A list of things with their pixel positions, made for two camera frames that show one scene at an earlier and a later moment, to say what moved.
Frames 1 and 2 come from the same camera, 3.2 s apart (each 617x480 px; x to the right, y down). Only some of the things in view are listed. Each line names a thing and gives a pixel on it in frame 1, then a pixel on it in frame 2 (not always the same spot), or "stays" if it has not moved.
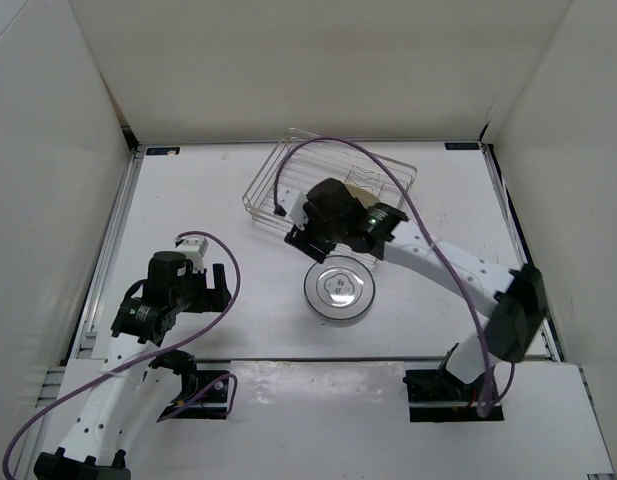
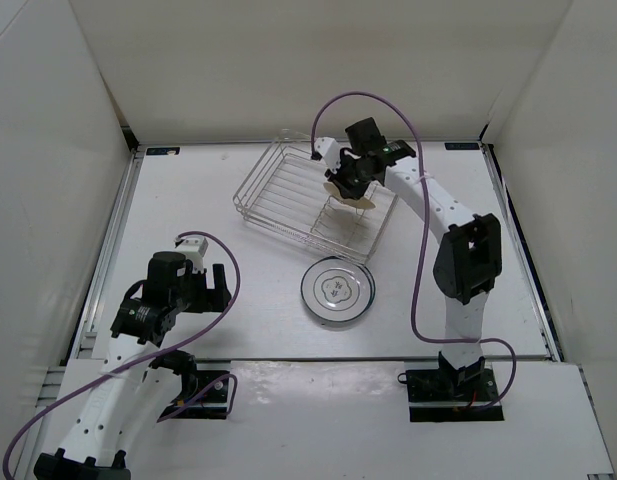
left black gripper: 210,299 stays
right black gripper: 303,244 to 337,179
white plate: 341,287 stays
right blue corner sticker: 461,146 stays
